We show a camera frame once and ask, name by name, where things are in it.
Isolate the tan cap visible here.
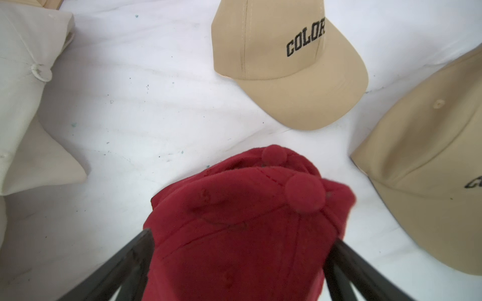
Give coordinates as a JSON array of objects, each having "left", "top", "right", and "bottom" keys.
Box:
[
  {"left": 351, "top": 47, "right": 481, "bottom": 275},
  {"left": 212, "top": 0, "right": 369, "bottom": 130}
]

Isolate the tan cap back middle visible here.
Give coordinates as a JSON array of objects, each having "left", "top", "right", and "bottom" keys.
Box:
[{"left": 212, "top": 0, "right": 369, "bottom": 130}]

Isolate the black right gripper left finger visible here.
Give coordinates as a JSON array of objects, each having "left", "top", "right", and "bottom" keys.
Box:
[{"left": 60, "top": 229, "right": 154, "bottom": 301}]

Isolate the tan cap right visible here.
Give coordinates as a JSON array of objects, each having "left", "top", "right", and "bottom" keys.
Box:
[{"left": 351, "top": 47, "right": 481, "bottom": 275}]

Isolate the cream cap behind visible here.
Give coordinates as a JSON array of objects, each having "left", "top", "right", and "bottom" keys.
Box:
[{"left": 1, "top": 1, "right": 87, "bottom": 196}]

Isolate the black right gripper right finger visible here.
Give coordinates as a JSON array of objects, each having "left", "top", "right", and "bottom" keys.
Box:
[{"left": 323, "top": 239, "right": 414, "bottom": 301}]

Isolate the wooden chessboard box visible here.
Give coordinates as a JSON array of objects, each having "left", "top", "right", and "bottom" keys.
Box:
[{"left": 9, "top": 0, "right": 64, "bottom": 10}]

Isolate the cream Colorado cap front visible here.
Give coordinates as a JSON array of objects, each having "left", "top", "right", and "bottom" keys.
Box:
[{"left": 0, "top": 196, "right": 8, "bottom": 247}]

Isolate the red Colorado cap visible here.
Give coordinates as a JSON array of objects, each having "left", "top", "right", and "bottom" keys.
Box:
[{"left": 200, "top": 145, "right": 321, "bottom": 177}]

